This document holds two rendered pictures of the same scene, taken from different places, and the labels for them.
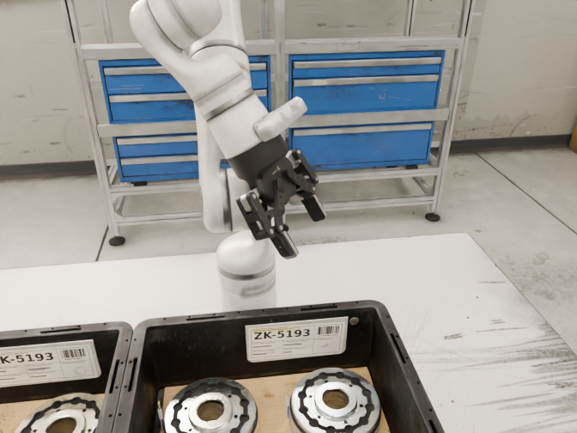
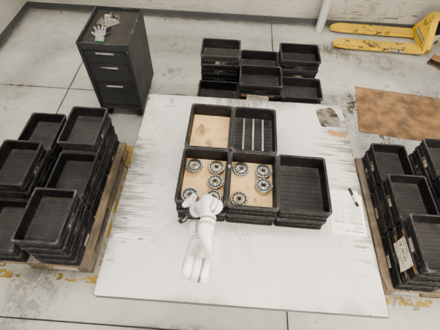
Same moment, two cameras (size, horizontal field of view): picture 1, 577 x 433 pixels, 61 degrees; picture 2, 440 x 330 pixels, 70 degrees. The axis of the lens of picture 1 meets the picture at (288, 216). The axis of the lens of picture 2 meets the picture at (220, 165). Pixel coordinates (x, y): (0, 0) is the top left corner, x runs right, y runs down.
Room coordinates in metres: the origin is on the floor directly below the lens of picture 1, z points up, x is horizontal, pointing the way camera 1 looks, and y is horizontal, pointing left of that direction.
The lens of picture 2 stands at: (1.26, 0.28, 2.50)
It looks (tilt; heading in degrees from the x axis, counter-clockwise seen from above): 55 degrees down; 190
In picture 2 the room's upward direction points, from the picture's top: 3 degrees clockwise
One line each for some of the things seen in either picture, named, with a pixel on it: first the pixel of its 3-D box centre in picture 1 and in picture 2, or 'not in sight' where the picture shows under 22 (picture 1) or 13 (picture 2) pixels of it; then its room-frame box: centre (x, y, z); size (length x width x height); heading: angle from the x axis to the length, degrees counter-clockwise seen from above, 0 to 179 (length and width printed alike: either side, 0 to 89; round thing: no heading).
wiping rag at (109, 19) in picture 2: not in sight; (109, 18); (-1.26, -1.27, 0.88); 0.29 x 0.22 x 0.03; 8
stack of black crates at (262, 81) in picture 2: not in sight; (258, 93); (-1.16, 0.21, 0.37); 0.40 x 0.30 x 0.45; 98
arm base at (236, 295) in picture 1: (249, 304); not in sight; (0.63, 0.07, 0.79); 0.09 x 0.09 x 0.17; 87
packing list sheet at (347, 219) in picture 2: not in sight; (347, 211); (0.19, 0.93, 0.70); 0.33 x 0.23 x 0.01; 8
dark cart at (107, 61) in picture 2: not in sight; (122, 65); (-1.15, -1.21, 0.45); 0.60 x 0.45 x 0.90; 8
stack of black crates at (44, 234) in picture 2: not in sight; (58, 228); (0.59, -1.00, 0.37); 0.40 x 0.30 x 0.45; 8
